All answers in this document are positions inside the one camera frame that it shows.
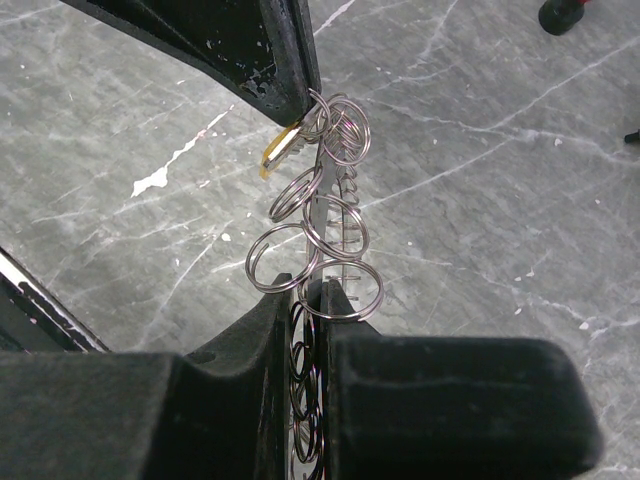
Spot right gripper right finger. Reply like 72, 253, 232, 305
319, 281, 604, 479

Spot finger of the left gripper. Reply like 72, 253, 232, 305
70, 0, 320, 125

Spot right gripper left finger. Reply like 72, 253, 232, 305
1, 293, 290, 479

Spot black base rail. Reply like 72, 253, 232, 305
1, 251, 108, 353

